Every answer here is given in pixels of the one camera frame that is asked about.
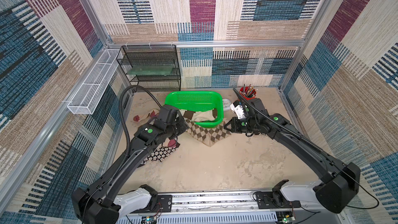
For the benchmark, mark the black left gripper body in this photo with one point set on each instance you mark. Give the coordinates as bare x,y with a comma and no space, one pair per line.
180,127

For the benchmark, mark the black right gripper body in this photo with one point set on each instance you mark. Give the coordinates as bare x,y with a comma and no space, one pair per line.
233,124

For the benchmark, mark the green glass plate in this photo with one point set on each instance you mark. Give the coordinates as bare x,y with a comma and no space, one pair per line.
150,70

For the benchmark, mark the black wire mesh shelf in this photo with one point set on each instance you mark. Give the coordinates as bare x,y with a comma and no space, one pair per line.
151,55

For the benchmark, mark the white wire wall basket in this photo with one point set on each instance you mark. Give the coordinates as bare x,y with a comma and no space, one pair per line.
89,94

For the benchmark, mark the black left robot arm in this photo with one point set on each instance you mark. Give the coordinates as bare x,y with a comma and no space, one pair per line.
130,165

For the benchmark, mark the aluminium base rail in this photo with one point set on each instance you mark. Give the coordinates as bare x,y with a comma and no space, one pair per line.
234,207

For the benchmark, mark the pink purple striped sock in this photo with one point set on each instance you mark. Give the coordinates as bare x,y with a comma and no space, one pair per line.
152,113
173,144

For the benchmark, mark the brown argyle sock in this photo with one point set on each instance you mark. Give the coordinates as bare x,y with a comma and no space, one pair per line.
217,134
197,132

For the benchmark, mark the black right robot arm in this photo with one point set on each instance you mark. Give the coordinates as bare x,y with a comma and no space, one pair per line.
339,181

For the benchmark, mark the cream brown striped sock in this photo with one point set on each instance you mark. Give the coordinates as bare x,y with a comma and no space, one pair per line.
199,116

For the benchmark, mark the red pencil cup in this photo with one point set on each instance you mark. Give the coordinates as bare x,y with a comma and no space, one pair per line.
248,91

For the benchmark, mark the green plastic basket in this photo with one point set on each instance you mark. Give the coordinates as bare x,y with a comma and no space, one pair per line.
198,101

